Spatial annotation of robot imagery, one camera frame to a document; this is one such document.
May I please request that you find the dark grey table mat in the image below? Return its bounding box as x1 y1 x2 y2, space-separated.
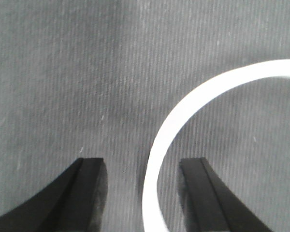
0 0 290 232

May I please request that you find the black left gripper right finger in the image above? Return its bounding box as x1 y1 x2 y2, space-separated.
178 158 270 232

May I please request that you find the white PVC pipe clamp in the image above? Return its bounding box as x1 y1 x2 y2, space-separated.
142 59 290 232

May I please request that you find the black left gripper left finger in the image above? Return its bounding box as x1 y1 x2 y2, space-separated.
0 158 108 232

